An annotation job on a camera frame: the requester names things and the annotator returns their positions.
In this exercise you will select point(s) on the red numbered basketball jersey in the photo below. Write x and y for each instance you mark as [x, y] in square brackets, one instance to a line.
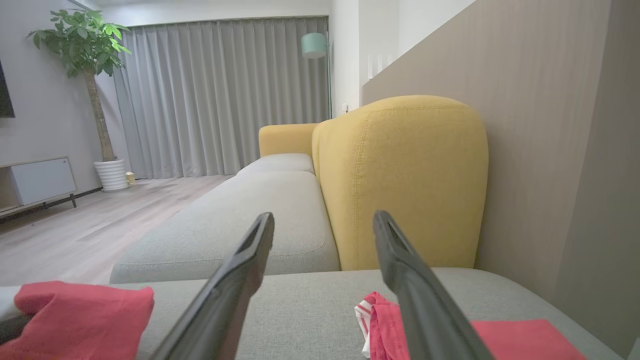
[520, 340]

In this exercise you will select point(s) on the red shorts with white stripe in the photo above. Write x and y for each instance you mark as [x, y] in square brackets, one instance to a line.
[85, 320]

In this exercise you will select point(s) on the black wall television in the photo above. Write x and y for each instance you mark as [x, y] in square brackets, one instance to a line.
[5, 95]

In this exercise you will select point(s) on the floor lamp with teal shade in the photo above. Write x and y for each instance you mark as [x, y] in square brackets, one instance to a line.
[314, 45]

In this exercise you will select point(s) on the grey pleated curtain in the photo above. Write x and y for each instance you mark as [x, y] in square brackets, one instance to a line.
[210, 100]

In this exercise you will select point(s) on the beige wooden wall panel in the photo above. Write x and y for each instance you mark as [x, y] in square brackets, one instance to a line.
[540, 150]

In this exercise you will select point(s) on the white slatted railing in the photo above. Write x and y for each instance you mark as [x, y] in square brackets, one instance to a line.
[380, 65]

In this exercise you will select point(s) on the low white media cabinet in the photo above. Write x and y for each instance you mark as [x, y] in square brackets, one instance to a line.
[42, 180]

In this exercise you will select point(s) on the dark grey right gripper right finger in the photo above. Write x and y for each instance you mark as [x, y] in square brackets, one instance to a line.
[425, 310]

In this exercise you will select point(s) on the small yellow floor object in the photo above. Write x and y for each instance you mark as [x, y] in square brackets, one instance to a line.
[130, 178]

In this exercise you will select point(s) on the short grey sofa seat cushion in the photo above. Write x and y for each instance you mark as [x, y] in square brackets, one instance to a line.
[280, 162]

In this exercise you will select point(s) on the long grey sofa seat cushion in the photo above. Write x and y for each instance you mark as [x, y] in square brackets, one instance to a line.
[250, 220]

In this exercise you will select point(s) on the white ribbed plant pot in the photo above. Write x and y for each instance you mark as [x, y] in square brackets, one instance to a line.
[111, 175]

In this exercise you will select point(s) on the green leafy indoor tree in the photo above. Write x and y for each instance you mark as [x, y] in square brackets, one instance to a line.
[82, 40]

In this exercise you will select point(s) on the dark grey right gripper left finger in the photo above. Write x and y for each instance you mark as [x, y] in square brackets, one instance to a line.
[220, 300]

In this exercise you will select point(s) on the large yellow sofa back cushion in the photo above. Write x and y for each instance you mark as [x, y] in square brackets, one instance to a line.
[410, 180]

